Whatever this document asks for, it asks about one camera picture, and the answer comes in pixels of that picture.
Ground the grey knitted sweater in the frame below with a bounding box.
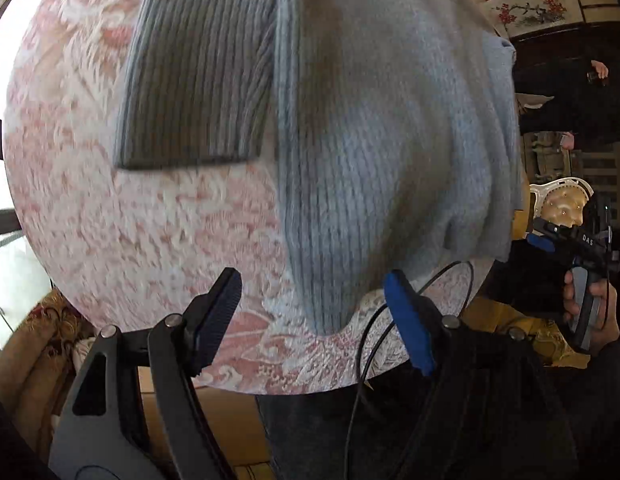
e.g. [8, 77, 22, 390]
[114, 0, 522, 335]

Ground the pink floral lace tablecloth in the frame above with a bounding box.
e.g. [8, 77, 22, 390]
[2, 0, 496, 396]

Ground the plum blossom painting panel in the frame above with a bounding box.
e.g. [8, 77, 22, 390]
[483, 0, 584, 38]

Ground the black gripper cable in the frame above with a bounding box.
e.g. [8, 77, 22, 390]
[343, 259, 475, 480]

